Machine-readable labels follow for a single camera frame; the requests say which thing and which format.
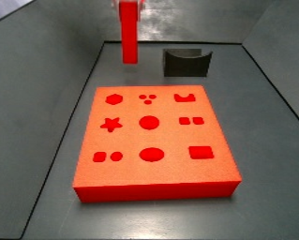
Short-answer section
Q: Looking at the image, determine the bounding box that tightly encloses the black curved fixture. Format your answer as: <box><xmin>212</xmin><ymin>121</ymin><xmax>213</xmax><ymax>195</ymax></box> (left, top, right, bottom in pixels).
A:
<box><xmin>162</xmin><ymin>49</ymin><xmax>212</xmax><ymax>77</ymax></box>

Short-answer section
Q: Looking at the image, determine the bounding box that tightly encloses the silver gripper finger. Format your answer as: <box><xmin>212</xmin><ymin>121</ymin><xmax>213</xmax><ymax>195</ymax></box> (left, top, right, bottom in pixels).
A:
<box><xmin>110</xmin><ymin>0</ymin><xmax>120</xmax><ymax>9</ymax></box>
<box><xmin>137</xmin><ymin>0</ymin><xmax>145</xmax><ymax>9</ymax></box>

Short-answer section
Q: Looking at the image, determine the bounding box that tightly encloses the orange foam shape board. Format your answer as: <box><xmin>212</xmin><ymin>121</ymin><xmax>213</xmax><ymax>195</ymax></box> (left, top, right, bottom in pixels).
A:
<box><xmin>72</xmin><ymin>85</ymin><xmax>241</xmax><ymax>203</ymax></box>

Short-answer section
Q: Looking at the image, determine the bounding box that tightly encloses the red arch foam block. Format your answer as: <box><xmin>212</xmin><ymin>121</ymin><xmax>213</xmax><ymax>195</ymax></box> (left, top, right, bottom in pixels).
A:
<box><xmin>118</xmin><ymin>0</ymin><xmax>137</xmax><ymax>64</ymax></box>

